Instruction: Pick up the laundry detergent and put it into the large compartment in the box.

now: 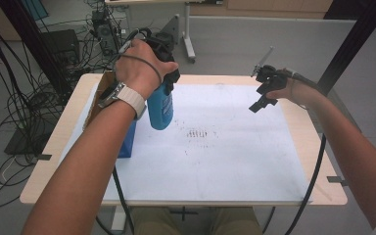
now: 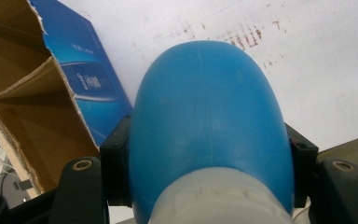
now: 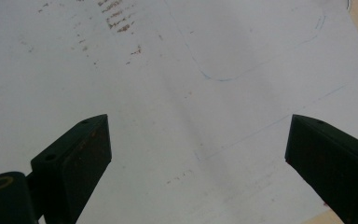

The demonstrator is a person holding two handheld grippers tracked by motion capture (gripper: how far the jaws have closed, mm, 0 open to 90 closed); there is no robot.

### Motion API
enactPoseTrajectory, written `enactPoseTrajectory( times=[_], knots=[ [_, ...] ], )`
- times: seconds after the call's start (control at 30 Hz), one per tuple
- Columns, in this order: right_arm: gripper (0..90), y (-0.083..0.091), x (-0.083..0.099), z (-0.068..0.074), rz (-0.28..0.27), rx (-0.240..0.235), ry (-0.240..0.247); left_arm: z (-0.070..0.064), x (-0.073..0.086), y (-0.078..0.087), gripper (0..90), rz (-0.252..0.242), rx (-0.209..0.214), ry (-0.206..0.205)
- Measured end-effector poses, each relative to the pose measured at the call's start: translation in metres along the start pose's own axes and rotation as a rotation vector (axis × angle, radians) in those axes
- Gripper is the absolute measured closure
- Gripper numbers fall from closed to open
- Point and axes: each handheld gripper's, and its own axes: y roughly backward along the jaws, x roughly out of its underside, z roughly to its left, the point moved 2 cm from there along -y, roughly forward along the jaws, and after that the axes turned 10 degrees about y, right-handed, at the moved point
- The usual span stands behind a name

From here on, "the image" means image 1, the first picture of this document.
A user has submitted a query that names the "bundle of black cables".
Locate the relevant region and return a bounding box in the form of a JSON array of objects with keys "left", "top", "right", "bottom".
[{"left": 0, "top": 6, "right": 89, "bottom": 210}]

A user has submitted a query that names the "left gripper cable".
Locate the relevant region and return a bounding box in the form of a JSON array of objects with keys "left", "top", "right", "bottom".
[{"left": 94, "top": 27, "right": 165, "bottom": 235}]

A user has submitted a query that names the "black floor plate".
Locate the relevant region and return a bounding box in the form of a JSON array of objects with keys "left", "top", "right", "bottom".
[{"left": 4, "top": 125, "right": 48, "bottom": 157}]

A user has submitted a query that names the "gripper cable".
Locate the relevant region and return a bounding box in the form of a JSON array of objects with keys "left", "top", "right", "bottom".
[
  {"left": 262, "top": 70, "right": 328, "bottom": 235},
  {"left": 94, "top": 27, "right": 165, "bottom": 235}
]

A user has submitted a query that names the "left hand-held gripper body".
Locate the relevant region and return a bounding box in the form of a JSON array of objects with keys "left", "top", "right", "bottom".
[{"left": 143, "top": 27, "right": 177, "bottom": 65}]

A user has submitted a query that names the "wristwatch with beige band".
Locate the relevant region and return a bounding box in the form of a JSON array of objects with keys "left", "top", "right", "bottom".
[{"left": 97, "top": 81, "right": 148, "bottom": 120}]

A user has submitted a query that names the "white paper sheet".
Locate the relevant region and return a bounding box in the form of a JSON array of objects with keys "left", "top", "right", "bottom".
[{"left": 60, "top": 82, "right": 312, "bottom": 204}]

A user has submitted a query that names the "person's right hand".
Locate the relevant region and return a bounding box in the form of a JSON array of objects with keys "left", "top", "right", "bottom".
[{"left": 265, "top": 68, "right": 321, "bottom": 110}]

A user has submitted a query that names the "blue bottle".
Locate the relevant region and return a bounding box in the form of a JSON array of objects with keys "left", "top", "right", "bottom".
[{"left": 146, "top": 79, "right": 175, "bottom": 131}]

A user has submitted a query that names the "computer tower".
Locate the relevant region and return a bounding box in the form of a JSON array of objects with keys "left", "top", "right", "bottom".
[{"left": 92, "top": 9, "right": 121, "bottom": 56}]

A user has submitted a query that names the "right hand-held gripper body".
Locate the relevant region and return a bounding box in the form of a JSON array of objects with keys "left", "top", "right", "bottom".
[{"left": 250, "top": 45, "right": 289, "bottom": 96}]

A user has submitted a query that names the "white desk leg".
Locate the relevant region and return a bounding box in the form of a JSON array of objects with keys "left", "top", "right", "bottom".
[{"left": 180, "top": 2, "right": 198, "bottom": 64}]

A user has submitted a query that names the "blue cardboard box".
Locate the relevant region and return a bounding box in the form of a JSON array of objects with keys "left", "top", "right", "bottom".
[{"left": 83, "top": 70, "right": 137, "bottom": 160}]

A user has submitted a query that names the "black metal post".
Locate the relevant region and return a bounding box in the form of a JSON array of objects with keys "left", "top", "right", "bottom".
[
  {"left": 0, "top": 0, "right": 71, "bottom": 99},
  {"left": 317, "top": 0, "right": 376, "bottom": 96}
]

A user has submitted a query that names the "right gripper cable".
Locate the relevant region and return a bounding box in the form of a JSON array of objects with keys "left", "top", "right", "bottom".
[{"left": 262, "top": 70, "right": 328, "bottom": 235}]

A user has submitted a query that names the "person's left hand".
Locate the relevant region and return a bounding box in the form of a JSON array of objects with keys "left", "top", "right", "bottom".
[{"left": 115, "top": 38, "right": 179, "bottom": 100}]

